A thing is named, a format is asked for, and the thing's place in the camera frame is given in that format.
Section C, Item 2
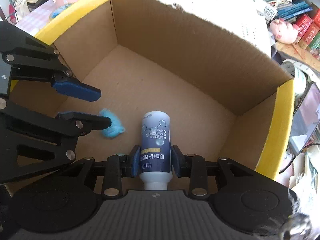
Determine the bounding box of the pile of white paper sheets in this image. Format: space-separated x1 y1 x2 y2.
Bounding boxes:
155 0 278 58

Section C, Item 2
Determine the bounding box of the black cable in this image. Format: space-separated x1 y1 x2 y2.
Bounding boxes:
279 144 320 173

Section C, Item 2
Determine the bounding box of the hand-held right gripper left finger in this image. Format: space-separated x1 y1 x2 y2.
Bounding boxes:
59 145 141 197

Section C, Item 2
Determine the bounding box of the desktop with pink checked tablecloth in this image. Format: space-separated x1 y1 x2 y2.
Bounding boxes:
15 0 63 34

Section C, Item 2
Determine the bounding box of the fluffy grey clothing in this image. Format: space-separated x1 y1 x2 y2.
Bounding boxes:
282 187 320 240

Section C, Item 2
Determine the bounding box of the yellow cardboard box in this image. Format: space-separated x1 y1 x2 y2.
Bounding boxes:
5 0 295 198

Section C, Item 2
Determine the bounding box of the small blue soft toy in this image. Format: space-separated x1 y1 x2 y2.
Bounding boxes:
99 108 125 138

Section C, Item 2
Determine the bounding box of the dark tablet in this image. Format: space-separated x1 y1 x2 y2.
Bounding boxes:
290 80 320 155

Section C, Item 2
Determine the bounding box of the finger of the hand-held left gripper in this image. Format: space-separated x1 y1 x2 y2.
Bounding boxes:
0 99 112 185
0 21 102 102

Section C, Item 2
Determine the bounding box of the pink pig plush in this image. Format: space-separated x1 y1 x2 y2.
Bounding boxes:
269 18 300 44

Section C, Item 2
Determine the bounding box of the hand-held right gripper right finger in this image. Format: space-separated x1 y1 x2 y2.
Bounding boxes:
171 145 257 197

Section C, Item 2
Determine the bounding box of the white bottle with blue label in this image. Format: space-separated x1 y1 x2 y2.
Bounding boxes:
139 111 173 190

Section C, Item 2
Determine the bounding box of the row of blue and red books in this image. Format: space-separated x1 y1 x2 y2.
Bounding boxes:
237 0 320 60

